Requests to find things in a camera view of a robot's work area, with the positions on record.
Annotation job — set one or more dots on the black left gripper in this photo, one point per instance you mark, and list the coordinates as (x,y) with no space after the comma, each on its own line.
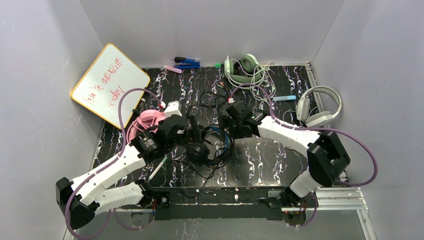
(192,130)

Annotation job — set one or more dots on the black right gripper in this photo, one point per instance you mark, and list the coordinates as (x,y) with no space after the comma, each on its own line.
(224,120)

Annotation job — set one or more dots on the black blue headphones with cable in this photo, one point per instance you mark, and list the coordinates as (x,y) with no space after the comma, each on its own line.
(198,152)

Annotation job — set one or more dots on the pink headphones with cable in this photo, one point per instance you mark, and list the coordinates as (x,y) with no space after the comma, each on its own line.
(146,119)

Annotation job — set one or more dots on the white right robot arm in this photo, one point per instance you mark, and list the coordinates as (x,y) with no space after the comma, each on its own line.
(325,154)

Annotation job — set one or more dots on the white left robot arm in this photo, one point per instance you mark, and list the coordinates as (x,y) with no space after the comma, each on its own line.
(82,198)

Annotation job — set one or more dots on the white green marker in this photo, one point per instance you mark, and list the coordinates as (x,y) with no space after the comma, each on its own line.
(156,170)

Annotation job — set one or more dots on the light blue marker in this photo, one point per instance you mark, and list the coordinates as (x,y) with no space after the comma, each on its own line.
(284,98)

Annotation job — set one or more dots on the pink marker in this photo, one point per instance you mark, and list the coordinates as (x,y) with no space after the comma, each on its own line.
(173,69)

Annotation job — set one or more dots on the blue black marker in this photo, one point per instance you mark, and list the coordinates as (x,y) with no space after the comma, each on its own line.
(186,63)

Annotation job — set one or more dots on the yellow framed whiteboard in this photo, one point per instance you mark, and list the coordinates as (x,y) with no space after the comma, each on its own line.
(109,77)

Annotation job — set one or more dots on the green headphones with cable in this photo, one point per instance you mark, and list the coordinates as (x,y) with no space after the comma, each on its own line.
(248,70)

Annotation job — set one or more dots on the white headphones with cable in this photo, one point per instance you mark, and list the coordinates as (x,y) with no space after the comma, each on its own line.
(317,116)

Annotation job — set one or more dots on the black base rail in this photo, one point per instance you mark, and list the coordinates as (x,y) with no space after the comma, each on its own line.
(169,203)

